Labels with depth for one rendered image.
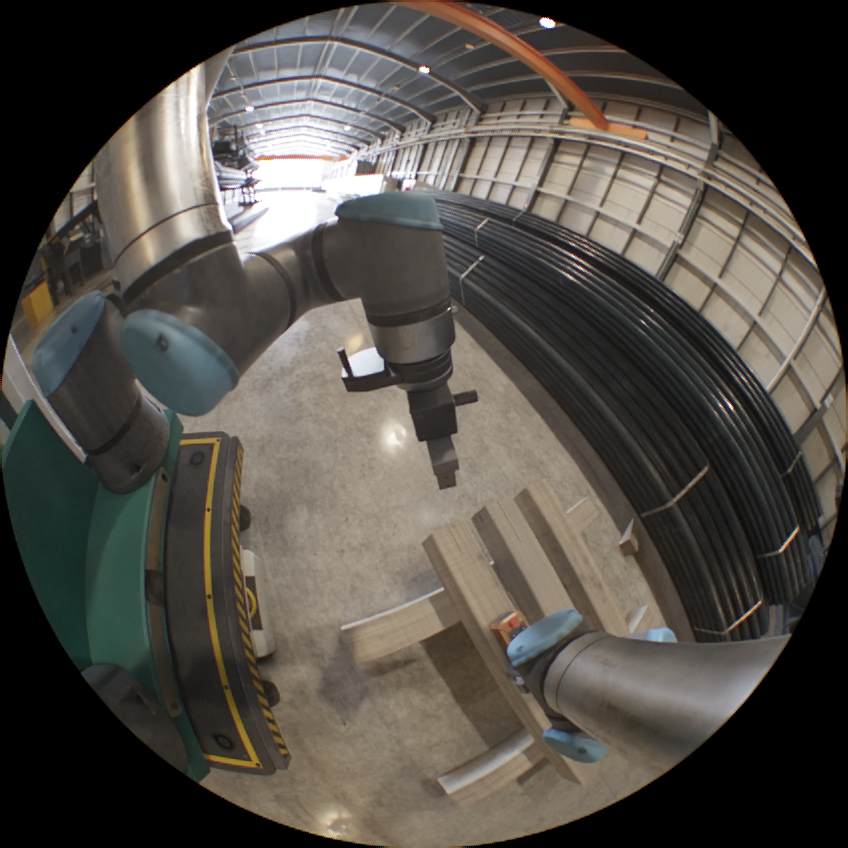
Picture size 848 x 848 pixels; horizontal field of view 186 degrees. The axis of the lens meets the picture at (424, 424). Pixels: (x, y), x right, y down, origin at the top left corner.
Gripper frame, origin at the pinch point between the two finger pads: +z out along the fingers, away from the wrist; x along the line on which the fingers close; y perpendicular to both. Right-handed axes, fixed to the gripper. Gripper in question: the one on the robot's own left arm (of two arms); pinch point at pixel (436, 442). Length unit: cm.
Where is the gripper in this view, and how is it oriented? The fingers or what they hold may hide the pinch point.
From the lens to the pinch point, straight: 40.8
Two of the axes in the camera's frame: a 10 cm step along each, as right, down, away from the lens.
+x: -1.6, -6.9, 7.1
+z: 1.6, 6.9, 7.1
